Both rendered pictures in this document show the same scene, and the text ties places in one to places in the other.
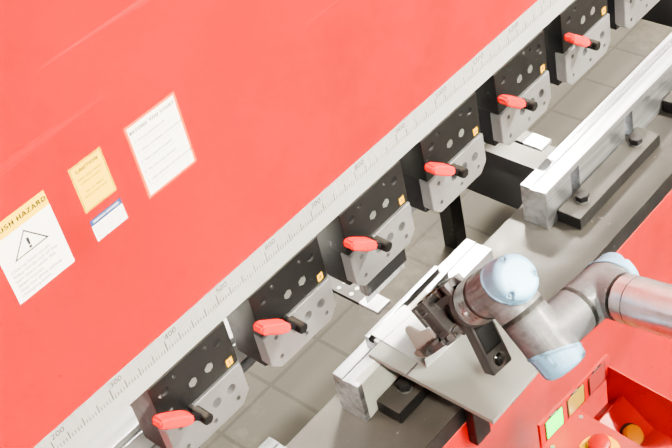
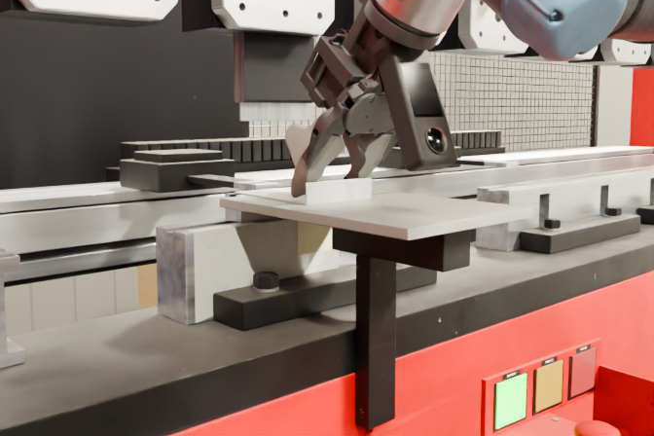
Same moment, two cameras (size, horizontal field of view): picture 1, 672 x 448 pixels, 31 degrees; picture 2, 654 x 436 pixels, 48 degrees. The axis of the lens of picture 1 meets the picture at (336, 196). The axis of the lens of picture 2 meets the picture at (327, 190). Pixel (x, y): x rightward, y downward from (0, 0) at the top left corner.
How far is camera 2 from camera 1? 160 cm
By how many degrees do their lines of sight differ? 34
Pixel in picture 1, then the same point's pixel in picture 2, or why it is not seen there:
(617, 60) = not seen: hidden behind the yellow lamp
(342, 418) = (150, 320)
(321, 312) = not seen: outside the picture
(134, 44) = not seen: outside the picture
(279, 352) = not seen: outside the picture
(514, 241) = not seen: hidden behind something
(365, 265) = not seen: outside the picture
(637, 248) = (619, 314)
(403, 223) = not seen: outside the picture
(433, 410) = (304, 327)
